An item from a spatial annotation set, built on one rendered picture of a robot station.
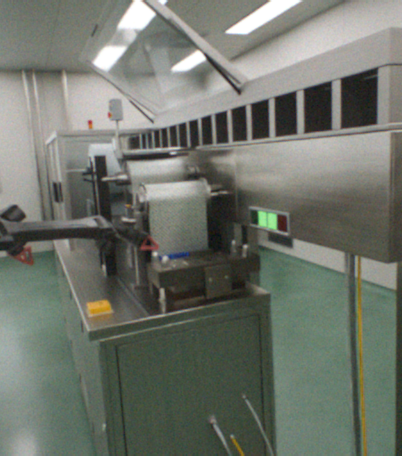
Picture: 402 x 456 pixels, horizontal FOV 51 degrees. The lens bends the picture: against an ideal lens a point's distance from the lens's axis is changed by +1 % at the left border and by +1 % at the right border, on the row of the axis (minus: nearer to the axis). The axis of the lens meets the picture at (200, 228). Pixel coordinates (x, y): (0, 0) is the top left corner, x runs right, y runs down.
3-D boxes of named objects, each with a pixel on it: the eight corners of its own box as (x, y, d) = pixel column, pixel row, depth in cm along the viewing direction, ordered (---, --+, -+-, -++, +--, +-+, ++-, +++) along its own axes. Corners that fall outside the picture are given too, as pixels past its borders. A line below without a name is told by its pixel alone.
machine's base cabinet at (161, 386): (62, 325, 379) (51, 230, 364) (134, 311, 402) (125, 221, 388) (120, 577, 148) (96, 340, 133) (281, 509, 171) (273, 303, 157)
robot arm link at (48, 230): (-10, 240, 117) (-23, 215, 122) (-14, 255, 120) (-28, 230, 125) (118, 231, 149) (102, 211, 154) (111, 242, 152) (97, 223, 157)
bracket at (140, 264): (130, 286, 175) (123, 213, 169) (145, 283, 177) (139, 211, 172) (133, 289, 170) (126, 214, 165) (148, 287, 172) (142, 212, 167)
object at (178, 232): (152, 261, 164) (148, 214, 161) (208, 252, 173) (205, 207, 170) (152, 261, 164) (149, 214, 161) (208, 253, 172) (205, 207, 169)
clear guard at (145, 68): (84, 60, 233) (85, 59, 233) (159, 115, 252) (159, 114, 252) (127, -17, 136) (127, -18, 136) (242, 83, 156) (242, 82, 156)
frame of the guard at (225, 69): (73, 67, 235) (80, 55, 236) (156, 126, 257) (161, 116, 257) (112, -13, 131) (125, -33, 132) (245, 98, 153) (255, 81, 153)
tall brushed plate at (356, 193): (115, 191, 380) (111, 158, 375) (144, 189, 390) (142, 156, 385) (381, 265, 96) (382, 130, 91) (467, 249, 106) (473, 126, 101)
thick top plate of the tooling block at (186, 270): (147, 278, 160) (145, 262, 159) (241, 262, 175) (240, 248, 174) (159, 289, 145) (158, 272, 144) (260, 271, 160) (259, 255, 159)
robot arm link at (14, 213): (-26, 209, 154) (-19, 211, 148) (1, 191, 160) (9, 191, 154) (-5, 235, 160) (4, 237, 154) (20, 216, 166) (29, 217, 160)
